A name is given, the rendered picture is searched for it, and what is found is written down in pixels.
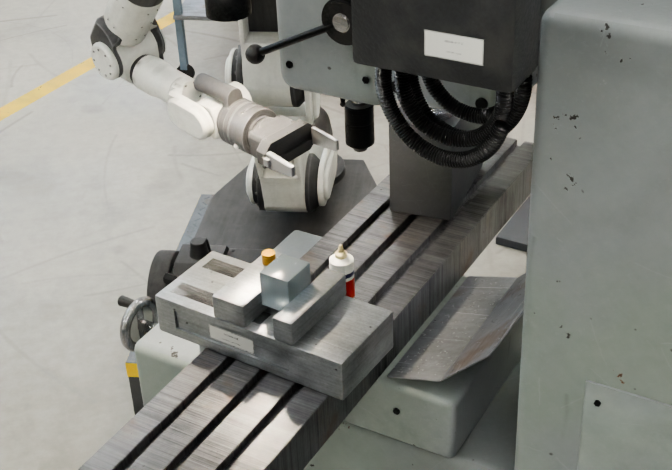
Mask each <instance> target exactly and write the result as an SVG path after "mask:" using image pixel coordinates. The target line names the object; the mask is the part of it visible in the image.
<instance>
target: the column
mask: <svg viewBox="0 0 672 470"><path fill-rule="evenodd" d="M514 470H672V0H557V1H556V2H555V3H554V4H553V5H552V6H550V7H549V8H548V9H547V10H546V11H545V13H544V14H543V16H542V19H541V25H540V42H539V59H538V76H537V93H536V110H535V127H534V144H533V161H532V178H531V195H530V212H529V229H528V246H527V263H526V280H525V297H524V314H523V331H522V348H521V365H520V382H519V399H518V416H517V433H516V450H515V467H514Z"/></svg>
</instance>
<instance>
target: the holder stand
mask: <svg viewBox="0 0 672 470"><path fill-rule="evenodd" d="M399 108H400V109H399V110H400V111H401V112H400V113H402V115H403V116H404V117H403V118H405V120H407V122H408V125H410V127H412V129H414V131H416V133H418V135H420V137H422V139H424V140H427V142H429V143H431V144H432V145H434V146H436V147H439V148H441V149H444V150H446V151H447V150H448V151H453V152H454V151H455V152H459V151H460V152H461V151H462V152H463V151H468V150H471V149H473V148H475V147H477V146H475V147H473V146H472V147H469V148H468V147H466V148H464V147H462V148H461V147H459V148H458V147H453V146H452V147H451V146H450V145H449V146H447V145H444V144H441V143H440V142H439V143H438V142H437V141H434V139H433V140H432V139H431V138H428V136H425V134H423V133H422V132H420V130H419V129H417V127H414V125H413V124H412V122H410V119H408V117H407V116H406V114H405V113H404V111H403V110H402V108H401V106H400V107H399ZM430 109H432V111H433V113H435V115H437V117H439V119H441V120H443V122H445V123H447V124H448V125H450V126H452V127H455V128H457V129H461V130H467V131H468V130H469V131H470V130H473V129H477V128H479V127H480V126H482V125H483V124H479V123H478V124H476V123H475V124H474V123H470V122H467V121H464V120H461V119H460V118H457V117H455V116H454V115H452V114H451V113H449V112H448V111H446V110H442V109H437V108H432V107H430ZM482 166H483V163H481V164H479V165H476V166H474V167H469V168H460V169H459V168H457V169H456V168H449V167H446V166H445V167H443V166H440V165H437V164H434V163H433V162H432V163H431V161H428V160H427V159H426V160H425V158H422V156H419V154H417V153H416V152H414V150H411V148H409V147H408V146H406V143H404V141H401V138H399V136H398V135H397V133H395V130H393V128H392V127H391V125H389V178H390V210H391V211H396V212H402V213H408V214H414V215H420V216H426V217H432V218H438V219H444V220H452V218H453V216H454V215H455V213H456V211H457V209H458V208H459V206H460V204H461V202H462V201H463V199H464V197H465V195H466V194H467V192H468V190H469V188H470V187H471V185H472V183H473V182H474V180H475V178H476V176H477V175H478V173H479V171H480V169H481V168H482Z"/></svg>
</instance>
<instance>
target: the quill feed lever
mask: <svg viewBox="0 0 672 470"><path fill-rule="evenodd" d="M321 18H322V24H323V25H320V26H318V27H315V28H312V29H310V30H307V31H304V32H302V33H299V34H296V35H294V36H291V37H288V38H286V39H283V40H280V41H278V42H275V43H272V44H270V45H267V46H264V47H262V46H260V45H258V44H252V45H250V46H249V47H248V48H247V49H246V52H245V56H246V59H247V61H248V62H250V63H251V64H259V63H261V62H262V61H263V60H264V58H265V55H266V54H269V53H272V52H274V51H277V50H280V49H283V48H285V47H288V46H291V45H293V44H296V43H299V42H302V41H304V40H307V39H310V38H312V37H315V36H318V35H321V34H323V33H327V34H328V35H329V37H330V38H331V39H332V40H334V41H335V42H337V43H339V44H342V45H352V15H351V0H329V1H328V2H327V3H326V4H325V5H324V7H323V10H322V15H321Z"/></svg>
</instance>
